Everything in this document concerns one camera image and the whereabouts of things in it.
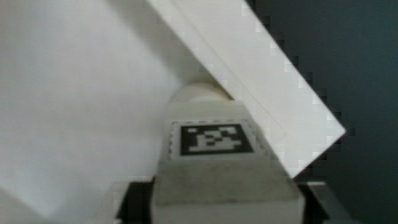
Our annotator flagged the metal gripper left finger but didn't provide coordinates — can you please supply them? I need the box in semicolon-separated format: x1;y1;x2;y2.
105;181;153;224

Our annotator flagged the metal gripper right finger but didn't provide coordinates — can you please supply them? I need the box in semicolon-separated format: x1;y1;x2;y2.
301;181;365;224

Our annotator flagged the white table leg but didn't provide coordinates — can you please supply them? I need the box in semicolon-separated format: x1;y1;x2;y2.
151;83;306;224

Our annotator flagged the white square table top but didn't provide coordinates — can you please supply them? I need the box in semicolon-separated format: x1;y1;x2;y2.
0;0;345;224

